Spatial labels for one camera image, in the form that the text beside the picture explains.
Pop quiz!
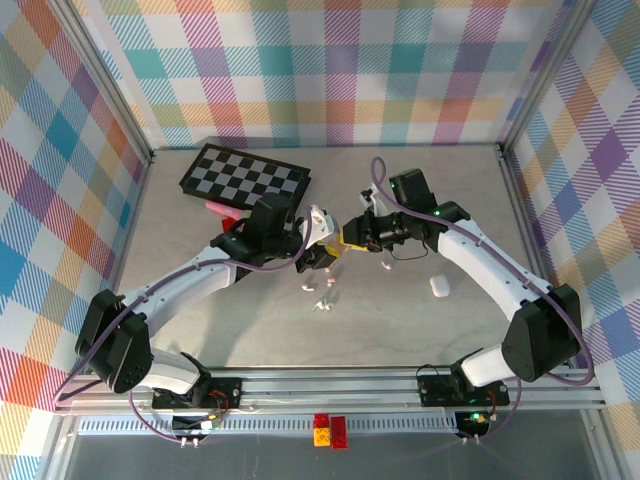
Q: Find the black and grey chessboard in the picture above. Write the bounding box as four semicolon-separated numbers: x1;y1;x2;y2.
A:
178;143;311;224

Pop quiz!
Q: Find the small circuit board with LED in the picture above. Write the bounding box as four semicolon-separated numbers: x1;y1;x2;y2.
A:
171;412;225;437
454;409;490;437

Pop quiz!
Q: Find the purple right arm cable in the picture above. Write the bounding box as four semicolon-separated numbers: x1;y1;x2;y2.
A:
369;157;597;446

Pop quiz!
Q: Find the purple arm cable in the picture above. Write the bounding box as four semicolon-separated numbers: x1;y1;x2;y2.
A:
369;157;597;446
52;219;321;446

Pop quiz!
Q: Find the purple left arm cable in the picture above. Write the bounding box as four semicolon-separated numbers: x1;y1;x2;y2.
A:
52;219;321;446

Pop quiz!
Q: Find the thin black cable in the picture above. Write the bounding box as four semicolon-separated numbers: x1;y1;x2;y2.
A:
388;238;427;261

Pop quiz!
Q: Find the long aluminium base rail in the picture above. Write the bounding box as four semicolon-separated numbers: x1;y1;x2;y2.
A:
54;366;606;416

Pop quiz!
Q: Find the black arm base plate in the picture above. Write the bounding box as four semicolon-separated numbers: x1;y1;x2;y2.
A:
151;378;245;409
417;373;512;407

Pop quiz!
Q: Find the perforated grey cable duct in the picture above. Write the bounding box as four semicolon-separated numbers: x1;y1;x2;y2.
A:
77;417;464;437

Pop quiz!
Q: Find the aluminium frame post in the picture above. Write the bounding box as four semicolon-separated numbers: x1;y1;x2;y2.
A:
497;0;604;154
49;0;154;166

